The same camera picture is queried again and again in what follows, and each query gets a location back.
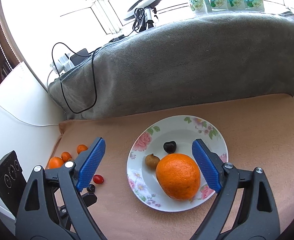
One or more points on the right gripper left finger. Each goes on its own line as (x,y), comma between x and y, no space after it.
(52,206)

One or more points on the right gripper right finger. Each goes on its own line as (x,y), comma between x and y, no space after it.
(257,216)

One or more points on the red cherry tomato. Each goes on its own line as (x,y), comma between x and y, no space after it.
(98,179)

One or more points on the small mandarin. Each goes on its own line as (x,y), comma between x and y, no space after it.
(66,156)
(81,148)
(55,162)

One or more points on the large orange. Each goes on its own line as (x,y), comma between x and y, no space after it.
(179,176)

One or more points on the dark cherry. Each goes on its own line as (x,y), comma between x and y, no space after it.
(170,147)

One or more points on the peach seat cover cloth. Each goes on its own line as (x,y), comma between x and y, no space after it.
(258,132)

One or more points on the floral white plate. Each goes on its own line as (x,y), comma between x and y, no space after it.
(183,129)

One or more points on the brown longan on plate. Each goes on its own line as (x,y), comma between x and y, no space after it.
(151,161)

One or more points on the black power adapter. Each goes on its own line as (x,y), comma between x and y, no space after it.
(79,57)

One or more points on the grey blanket on backrest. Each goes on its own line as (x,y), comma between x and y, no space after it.
(211,58)

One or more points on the ring light stand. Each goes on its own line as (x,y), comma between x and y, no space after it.
(142,12)

